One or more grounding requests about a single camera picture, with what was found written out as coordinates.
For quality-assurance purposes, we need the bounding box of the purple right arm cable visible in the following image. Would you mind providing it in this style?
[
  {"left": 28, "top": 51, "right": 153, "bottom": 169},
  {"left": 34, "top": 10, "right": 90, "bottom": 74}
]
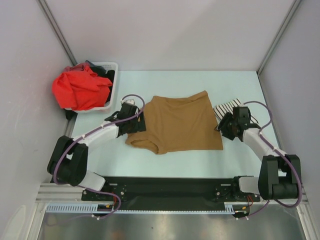
[{"left": 236, "top": 100, "right": 302, "bottom": 221}]

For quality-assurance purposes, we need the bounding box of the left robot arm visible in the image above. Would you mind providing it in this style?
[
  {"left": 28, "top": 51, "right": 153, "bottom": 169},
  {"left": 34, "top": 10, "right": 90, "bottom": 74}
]
[{"left": 47, "top": 102, "right": 146, "bottom": 200}]

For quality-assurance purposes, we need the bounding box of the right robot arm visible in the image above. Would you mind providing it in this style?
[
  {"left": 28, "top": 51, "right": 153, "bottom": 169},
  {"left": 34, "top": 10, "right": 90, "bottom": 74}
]
[{"left": 215, "top": 106, "right": 302, "bottom": 201}]

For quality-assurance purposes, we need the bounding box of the aluminium corner post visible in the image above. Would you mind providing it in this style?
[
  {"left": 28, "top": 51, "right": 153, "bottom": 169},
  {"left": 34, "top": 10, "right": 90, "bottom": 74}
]
[
  {"left": 256, "top": 0, "right": 304, "bottom": 77},
  {"left": 36, "top": 0, "right": 78, "bottom": 66}
]

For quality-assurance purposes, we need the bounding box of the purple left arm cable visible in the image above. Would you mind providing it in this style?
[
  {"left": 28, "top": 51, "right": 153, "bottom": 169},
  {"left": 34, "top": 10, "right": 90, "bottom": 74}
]
[{"left": 53, "top": 93, "right": 146, "bottom": 221}]

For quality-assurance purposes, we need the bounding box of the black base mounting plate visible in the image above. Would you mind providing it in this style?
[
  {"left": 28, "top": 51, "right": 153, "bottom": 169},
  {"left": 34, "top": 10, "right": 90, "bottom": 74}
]
[{"left": 81, "top": 176, "right": 260, "bottom": 212}]

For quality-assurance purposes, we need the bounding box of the red garment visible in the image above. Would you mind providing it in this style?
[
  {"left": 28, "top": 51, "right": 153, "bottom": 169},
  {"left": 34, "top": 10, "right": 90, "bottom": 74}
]
[{"left": 52, "top": 63, "right": 113, "bottom": 110}]

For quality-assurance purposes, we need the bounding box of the aluminium frame rail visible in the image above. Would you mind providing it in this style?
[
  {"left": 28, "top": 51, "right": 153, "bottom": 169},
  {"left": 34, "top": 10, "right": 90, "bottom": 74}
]
[{"left": 35, "top": 183, "right": 309, "bottom": 205}]

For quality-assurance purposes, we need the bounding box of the black white striped tank top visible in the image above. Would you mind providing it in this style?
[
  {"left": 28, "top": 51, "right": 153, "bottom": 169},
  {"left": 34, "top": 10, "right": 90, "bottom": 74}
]
[{"left": 213, "top": 98, "right": 245, "bottom": 123}]

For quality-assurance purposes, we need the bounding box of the white plastic laundry basket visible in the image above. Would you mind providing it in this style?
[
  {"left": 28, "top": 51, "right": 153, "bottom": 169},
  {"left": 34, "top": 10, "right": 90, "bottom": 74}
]
[{"left": 73, "top": 61, "right": 119, "bottom": 114}]

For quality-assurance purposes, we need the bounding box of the white slotted cable duct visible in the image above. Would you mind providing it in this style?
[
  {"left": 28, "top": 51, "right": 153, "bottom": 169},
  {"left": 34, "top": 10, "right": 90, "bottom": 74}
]
[{"left": 45, "top": 203, "right": 248, "bottom": 215}]

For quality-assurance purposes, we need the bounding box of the dark blue garment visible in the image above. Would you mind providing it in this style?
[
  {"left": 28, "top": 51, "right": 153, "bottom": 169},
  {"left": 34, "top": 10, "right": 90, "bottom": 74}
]
[{"left": 85, "top": 60, "right": 96, "bottom": 68}]

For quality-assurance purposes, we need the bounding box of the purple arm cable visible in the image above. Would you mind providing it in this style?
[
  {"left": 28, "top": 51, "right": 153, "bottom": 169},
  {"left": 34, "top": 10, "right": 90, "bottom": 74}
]
[
  {"left": 53, "top": 93, "right": 146, "bottom": 221},
  {"left": 236, "top": 100, "right": 302, "bottom": 221}
]

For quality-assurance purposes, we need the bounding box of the black garment in basket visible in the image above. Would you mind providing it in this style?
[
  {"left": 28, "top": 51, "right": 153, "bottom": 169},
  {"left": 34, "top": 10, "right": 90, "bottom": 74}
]
[{"left": 90, "top": 65, "right": 115, "bottom": 80}]

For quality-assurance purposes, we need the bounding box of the tan brown garment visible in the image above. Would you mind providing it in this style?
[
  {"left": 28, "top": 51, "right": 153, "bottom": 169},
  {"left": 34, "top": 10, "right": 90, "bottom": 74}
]
[{"left": 125, "top": 90, "right": 223, "bottom": 155}]

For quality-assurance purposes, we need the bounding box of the left aluminium corner post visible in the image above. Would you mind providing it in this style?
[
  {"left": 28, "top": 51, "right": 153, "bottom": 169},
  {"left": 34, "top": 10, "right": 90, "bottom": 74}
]
[{"left": 36, "top": 0, "right": 78, "bottom": 66}]

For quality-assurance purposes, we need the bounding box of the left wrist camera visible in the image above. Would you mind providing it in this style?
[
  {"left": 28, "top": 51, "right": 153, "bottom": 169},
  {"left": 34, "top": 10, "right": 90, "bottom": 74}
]
[{"left": 121, "top": 98, "right": 136, "bottom": 106}]

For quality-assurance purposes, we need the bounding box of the right aluminium corner post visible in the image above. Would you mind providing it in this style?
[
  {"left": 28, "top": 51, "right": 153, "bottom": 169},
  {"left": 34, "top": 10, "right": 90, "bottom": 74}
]
[{"left": 256, "top": 0, "right": 304, "bottom": 77}]

